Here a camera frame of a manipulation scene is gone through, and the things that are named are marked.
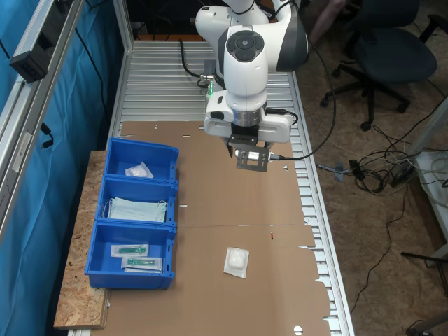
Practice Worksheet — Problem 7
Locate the blue bin holding green packets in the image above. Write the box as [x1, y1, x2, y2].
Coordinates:
[84, 220, 177, 291]

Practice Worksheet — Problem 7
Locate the aluminium frame post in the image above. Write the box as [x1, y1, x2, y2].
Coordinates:
[111, 0, 135, 71]

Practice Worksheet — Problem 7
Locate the blue bin holding bagged mask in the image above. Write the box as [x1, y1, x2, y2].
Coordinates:
[104, 136, 181, 183]

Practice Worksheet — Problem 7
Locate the person's leg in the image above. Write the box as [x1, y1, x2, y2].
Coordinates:
[309, 0, 346, 43]

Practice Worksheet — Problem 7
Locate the white mask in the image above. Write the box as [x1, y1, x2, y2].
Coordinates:
[223, 246, 250, 279]
[125, 161, 154, 179]

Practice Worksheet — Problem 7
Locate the black chair armrest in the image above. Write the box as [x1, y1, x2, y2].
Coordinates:
[418, 13, 448, 45]

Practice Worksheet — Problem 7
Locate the black box on beam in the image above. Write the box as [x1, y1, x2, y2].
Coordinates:
[9, 0, 76, 84]

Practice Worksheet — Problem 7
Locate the black floor stand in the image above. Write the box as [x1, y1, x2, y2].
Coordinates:
[400, 250, 448, 270]

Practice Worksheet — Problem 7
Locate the black office chair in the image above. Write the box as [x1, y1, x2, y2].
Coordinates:
[320, 0, 438, 132]

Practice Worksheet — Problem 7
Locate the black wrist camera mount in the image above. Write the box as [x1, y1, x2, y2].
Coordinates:
[227, 124, 273, 173]

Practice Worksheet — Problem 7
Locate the flat packet with green part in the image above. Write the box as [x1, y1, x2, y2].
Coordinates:
[111, 244, 150, 258]
[120, 256, 165, 273]

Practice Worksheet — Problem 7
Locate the stack of pale surgical masks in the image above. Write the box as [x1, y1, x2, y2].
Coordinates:
[101, 196, 168, 223]

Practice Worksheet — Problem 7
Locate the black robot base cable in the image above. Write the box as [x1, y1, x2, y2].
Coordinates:
[178, 38, 214, 89]

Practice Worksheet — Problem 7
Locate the black clip on curtain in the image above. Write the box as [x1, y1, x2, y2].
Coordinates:
[38, 122, 55, 150]

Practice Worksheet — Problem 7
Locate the blue bin holding surgical masks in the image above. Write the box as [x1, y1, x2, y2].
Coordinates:
[94, 174, 179, 228]

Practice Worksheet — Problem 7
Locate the black power strip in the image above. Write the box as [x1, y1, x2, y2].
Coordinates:
[390, 163, 417, 187]

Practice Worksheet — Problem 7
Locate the black power adapter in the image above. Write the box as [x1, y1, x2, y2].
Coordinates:
[349, 159, 365, 181]

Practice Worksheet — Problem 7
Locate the white side table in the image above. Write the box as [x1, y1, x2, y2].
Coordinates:
[405, 97, 448, 253]

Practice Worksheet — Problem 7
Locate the brown cardboard table cover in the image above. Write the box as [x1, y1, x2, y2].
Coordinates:
[94, 120, 332, 336]

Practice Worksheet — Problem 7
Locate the black camera cable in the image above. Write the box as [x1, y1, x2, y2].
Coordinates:
[267, 33, 337, 162]

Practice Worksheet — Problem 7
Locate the OSB wood board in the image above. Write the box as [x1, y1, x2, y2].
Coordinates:
[52, 150, 112, 330]

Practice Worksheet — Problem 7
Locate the aluminium beam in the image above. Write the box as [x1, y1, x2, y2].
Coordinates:
[0, 0, 85, 242]

